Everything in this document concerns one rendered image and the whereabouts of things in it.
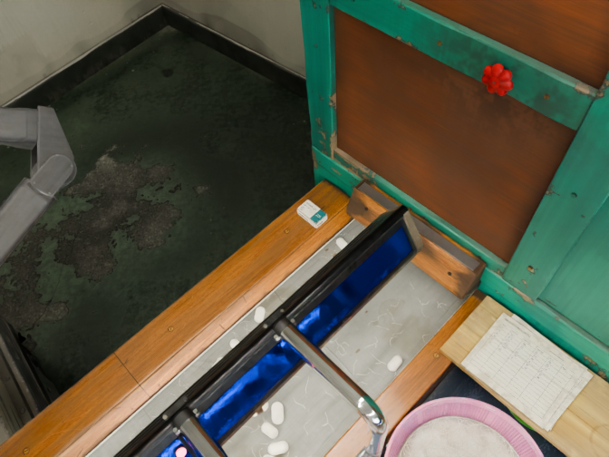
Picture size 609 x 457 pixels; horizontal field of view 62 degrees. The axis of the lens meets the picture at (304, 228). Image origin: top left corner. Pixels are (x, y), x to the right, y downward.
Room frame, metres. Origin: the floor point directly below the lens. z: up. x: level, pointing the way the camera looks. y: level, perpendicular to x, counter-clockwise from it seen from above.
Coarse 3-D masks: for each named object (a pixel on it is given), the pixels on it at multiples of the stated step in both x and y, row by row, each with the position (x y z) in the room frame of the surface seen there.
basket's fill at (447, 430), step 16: (448, 416) 0.21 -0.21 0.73; (416, 432) 0.19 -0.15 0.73; (432, 432) 0.19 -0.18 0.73; (448, 432) 0.19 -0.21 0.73; (464, 432) 0.18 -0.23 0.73; (480, 432) 0.18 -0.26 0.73; (496, 432) 0.18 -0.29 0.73; (416, 448) 0.17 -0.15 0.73; (432, 448) 0.16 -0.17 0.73; (448, 448) 0.16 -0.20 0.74; (464, 448) 0.16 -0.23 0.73; (480, 448) 0.15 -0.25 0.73; (496, 448) 0.15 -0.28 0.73; (512, 448) 0.15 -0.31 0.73
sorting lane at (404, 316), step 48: (288, 288) 0.50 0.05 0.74; (384, 288) 0.47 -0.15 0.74; (432, 288) 0.46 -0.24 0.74; (240, 336) 0.41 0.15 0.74; (336, 336) 0.38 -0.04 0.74; (384, 336) 0.37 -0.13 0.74; (432, 336) 0.36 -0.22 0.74; (288, 384) 0.30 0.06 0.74; (384, 384) 0.28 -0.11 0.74; (240, 432) 0.23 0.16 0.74; (288, 432) 0.22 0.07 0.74; (336, 432) 0.21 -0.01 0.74
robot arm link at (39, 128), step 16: (0, 112) 0.64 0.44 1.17; (16, 112) 0.64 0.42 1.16; (32, 112) 0.65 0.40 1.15; (48, 112) 0.65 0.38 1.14; (0, 128) 0.62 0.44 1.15; (16, 128) 0.62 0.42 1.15; (32, 128) 0.62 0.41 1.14; (48, 128) 0.63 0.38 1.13; (0, 144) 0.61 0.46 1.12; (16, 144) 0.61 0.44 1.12; (32, 144) 0.61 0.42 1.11; (48, 144) 0.61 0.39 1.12; (64, 144) 0.62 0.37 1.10; (32, 160) 0.62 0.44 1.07; (32, 176) 0.59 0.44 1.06
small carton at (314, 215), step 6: (306, 204) 0.68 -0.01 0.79; (312, 204) 0.67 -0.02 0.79; (300, 210) 0.66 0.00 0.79; (306, 210) 0.66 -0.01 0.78; (312, 210) 0.66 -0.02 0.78; (318, 210) 0.65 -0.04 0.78; (306, 216) 0.64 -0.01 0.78; (312, 216) 0.64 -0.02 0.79; (318, 216) 0.64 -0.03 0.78; (324, 216) 0.64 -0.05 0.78; (312, 222) 0.63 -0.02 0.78; (318, 222) 0.63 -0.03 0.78
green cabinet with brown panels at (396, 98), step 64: (320, 0) 0.76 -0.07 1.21; (384, 0) 0.66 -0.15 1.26; (448, 0) 0.59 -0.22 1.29; (512, 0) 0.53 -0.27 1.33; (576, 0) 0.47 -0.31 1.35; (320, 64) 0.76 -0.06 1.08; (384, 64) 0.67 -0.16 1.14; (448, 64) 0.56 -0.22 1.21; (512, 64) 0.50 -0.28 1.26; (576, 64) 0.45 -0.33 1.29; (320, 128) 0.77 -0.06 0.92; (384, 128) 0.66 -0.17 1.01; (448, 128) 0.56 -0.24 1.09; (512, 128) 0.48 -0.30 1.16; (576, 128) 0.42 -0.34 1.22; (448, 192) 0.54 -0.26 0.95; (512, 192) 0.46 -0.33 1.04; (576, 192) 0.39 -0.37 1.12; (512, 256) 0.41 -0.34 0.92; (576, 256) 0.36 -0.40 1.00; (576, 320) 0.31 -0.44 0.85
